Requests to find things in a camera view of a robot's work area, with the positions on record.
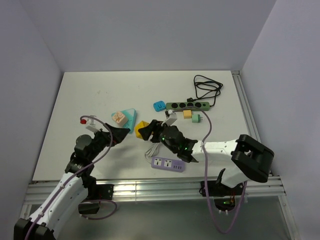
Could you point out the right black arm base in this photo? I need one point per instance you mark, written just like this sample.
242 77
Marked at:
224 196

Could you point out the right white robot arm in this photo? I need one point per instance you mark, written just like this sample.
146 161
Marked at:
220 151

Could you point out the teal triangular power strip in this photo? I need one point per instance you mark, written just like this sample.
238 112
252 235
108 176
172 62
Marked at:
131 115

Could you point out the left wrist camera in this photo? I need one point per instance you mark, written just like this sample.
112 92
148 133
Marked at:
89 123

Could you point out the orange small plug adapter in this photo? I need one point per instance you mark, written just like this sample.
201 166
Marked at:
187 114

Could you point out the blue square plug adapter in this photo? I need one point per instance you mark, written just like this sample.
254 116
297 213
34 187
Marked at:
159 106

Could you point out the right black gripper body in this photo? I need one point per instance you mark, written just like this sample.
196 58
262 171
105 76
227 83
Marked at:
159 137

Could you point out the green power strip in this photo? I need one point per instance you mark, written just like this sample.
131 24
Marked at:
193 106

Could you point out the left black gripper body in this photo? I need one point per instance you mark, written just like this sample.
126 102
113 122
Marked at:
100 142

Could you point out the mint green plug adapter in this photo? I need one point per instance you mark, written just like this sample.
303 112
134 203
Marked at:
196 118

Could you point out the aluminium front rail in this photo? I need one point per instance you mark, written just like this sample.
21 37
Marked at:
169 189

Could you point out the purple power strip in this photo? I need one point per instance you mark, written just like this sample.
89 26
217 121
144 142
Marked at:
167 164

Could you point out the pink cube socket adapter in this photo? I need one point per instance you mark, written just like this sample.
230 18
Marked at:
120 118

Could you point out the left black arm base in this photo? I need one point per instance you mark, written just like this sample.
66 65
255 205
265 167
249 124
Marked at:
95 192

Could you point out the aluminium side rail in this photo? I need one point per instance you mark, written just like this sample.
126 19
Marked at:
247 112

